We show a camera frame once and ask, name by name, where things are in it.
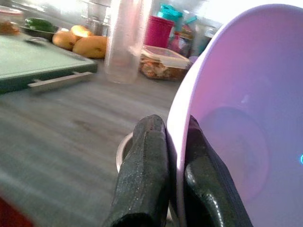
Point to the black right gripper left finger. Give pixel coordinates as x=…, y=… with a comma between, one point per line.
x=142, y=175

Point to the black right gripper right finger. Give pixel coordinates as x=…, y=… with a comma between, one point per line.
x=208, y=189

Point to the lilac plastic bowl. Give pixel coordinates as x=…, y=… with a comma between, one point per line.
x=236, y=94

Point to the small steel bowl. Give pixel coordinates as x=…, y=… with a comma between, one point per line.
x=124, y=149

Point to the clear food container with lid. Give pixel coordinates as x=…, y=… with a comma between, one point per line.
x=163, y=62

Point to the red object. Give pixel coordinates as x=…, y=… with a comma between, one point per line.
x=11, y=212

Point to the clear plastic bottle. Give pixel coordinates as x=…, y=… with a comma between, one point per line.
x=123, y=40

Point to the yellow mango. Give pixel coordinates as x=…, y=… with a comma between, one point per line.
x=64, y=40
x=80, y=30
x=91, y=46

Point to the magenta plastic canister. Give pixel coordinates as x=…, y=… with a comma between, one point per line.
x=157, y=32

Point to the green cutting board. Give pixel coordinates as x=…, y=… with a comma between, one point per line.
x=35, y=59

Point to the steel pot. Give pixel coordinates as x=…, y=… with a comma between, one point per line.
x=97, y=21

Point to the teal lidded container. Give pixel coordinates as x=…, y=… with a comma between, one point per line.
x=171, y=14

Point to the clear container with red rim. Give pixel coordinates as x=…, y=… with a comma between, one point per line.
x=9, y=21

